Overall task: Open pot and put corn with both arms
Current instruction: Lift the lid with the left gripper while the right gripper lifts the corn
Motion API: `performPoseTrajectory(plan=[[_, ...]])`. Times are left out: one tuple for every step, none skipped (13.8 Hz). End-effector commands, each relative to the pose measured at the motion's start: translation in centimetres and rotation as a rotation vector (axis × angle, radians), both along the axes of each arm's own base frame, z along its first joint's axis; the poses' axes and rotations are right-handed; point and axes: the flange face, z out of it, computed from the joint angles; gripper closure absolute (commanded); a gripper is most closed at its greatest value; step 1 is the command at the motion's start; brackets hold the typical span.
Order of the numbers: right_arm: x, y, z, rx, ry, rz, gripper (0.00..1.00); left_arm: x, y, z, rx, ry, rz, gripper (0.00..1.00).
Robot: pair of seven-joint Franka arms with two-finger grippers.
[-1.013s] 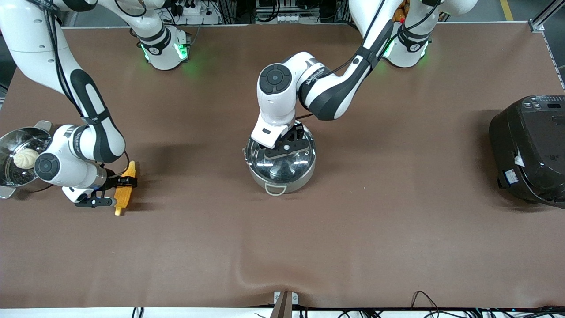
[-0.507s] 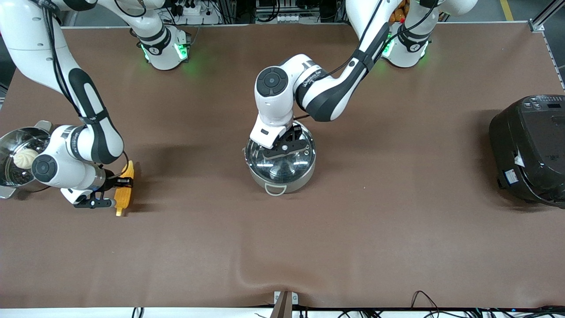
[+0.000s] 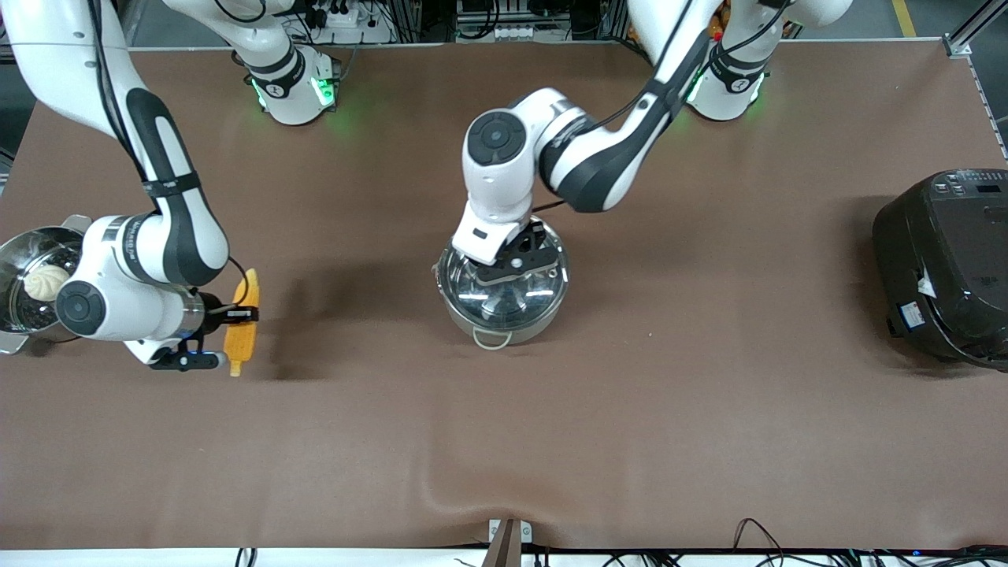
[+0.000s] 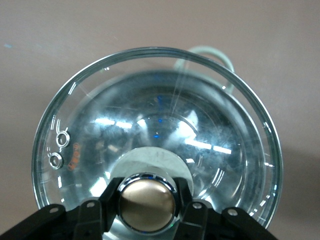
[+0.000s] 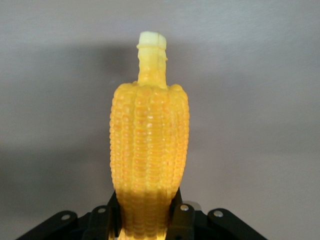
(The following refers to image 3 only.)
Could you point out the bag of orange buns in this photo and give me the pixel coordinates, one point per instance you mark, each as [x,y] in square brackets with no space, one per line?
[715,27]

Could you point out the glass pot lid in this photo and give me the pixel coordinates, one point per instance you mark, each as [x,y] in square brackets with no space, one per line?
[504,303]

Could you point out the metal clamp bracket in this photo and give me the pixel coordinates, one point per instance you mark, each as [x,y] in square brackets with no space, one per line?
[498,531]

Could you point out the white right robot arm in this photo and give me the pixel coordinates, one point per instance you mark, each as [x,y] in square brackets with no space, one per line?
[169,236]

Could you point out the black rice cooker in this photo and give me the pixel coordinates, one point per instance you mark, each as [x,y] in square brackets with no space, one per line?
[937,276]

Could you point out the white steamed bun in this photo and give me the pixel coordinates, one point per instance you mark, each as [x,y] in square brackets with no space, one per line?
[43,282]

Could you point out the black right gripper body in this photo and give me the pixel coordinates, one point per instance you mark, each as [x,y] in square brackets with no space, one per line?
[211,304]

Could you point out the long white power strip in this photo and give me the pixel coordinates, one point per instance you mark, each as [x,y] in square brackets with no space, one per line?
[520,33]

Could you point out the brown table cloth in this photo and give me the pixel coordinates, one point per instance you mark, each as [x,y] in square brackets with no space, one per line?
[504,441]

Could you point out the white power strip with plugs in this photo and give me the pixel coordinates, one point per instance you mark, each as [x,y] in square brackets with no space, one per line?
[342,16]

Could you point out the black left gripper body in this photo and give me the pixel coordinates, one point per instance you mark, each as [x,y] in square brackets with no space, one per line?
[536,235]

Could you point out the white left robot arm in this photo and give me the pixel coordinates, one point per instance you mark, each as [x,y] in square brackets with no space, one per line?
[598,157]

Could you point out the stainless steel pot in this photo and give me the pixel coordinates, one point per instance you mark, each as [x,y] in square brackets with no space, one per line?
[528,331]

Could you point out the steel steamer pot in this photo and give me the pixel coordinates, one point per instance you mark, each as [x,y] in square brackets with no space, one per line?
[20,252]

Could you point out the aluminium frame profile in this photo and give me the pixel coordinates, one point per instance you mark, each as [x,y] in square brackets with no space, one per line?
[957,46]

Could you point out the yellow corn cob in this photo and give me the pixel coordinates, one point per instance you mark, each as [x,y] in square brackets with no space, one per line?
[240,346]

